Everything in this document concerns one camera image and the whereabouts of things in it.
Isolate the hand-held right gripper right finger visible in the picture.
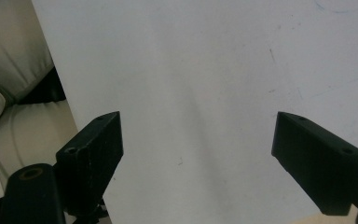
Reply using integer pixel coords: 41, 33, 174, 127
270, 111, 358, 217

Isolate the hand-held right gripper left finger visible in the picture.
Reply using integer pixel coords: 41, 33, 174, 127
55, 110, 125, 217

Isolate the cream leather sofa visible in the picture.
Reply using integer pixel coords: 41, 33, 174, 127
0, 0, 79, 207

